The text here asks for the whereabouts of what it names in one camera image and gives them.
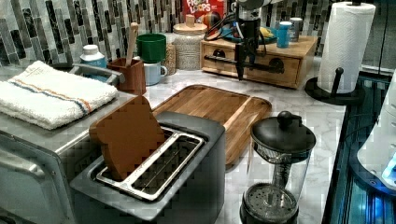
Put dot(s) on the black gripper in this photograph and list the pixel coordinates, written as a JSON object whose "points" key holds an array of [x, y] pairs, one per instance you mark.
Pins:
{"points": [[249, 32]]}

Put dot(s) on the stainless toaster oven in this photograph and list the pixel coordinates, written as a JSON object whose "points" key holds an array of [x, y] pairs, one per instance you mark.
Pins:
{"points": [[37, 164]]}

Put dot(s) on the blue plate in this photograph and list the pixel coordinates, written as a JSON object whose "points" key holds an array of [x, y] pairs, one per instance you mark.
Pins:
{"points": [[231, 34]]}

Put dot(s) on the brown utensil holder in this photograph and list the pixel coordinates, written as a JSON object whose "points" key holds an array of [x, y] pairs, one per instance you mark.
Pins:
{"points": [[134, 75]]}

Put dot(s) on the brown toast slice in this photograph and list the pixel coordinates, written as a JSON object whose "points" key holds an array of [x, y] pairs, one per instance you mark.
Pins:
{"points": [[128, 135]]}

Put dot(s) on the wooden spatula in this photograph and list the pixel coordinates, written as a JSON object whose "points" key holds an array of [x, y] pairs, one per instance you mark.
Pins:
{"points": [[132, 38]]}

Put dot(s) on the light blue mug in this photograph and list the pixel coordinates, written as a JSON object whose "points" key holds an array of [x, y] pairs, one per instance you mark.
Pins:
{"points": [[154, 72]]}

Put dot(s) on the white capped blue bottle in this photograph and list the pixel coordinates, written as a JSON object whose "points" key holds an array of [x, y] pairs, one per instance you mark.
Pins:
{"points": [[92, 56]]}

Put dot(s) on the green bowl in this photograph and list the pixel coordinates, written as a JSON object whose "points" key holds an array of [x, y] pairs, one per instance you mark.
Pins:
{"points": [[151, 48]]}

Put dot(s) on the white striped dish towel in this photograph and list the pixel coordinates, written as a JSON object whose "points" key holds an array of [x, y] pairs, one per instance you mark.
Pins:
{"points": [[50, 98]]}

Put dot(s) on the jar with wooden lid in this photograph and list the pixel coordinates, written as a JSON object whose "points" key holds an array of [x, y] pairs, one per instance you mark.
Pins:
{"points": [[187, 43]]}

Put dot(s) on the clear lidded container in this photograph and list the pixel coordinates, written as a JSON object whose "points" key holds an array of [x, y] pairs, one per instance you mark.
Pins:
{"points": [[170, 55]]}

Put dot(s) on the yellow banana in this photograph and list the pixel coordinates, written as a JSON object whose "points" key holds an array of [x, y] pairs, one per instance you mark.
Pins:
{"points": [[267, 33]]}

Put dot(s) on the blue salt shaker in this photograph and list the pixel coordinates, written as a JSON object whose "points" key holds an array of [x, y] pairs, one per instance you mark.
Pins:
{"points": [[283, 35]]}

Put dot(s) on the wooden drawer box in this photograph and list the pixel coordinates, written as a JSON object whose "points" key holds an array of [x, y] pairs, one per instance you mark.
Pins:
{"points": [[297, 59]]}

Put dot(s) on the wooden serving tray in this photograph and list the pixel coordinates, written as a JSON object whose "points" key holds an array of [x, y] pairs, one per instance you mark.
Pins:
{"points": [[235, 111]]}

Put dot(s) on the black two-slot toaster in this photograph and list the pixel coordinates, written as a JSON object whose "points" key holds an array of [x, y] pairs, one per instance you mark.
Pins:
{"points": [[182, 182]]}

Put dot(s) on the white paper towel roll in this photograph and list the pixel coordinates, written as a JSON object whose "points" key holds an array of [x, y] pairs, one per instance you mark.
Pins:
{"points": [[345, 42]]}

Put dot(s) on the black paper towel holder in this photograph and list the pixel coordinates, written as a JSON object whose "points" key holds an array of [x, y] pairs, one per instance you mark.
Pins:
{"points": [[355, 97]]}

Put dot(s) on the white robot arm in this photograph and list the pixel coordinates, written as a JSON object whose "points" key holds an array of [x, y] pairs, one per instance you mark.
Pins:
{"points": [[249, 10]]}

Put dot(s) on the glass french press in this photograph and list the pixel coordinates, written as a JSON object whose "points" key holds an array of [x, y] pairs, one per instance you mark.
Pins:
{"points": [[277, 162]]}

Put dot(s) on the Froot Loops cereal box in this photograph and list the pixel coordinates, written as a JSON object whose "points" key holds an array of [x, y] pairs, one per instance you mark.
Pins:
{"points": [[202, 9]]}

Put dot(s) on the black drawer handle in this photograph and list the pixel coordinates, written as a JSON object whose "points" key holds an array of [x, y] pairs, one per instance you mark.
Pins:
{"points": [[274, 66]]}

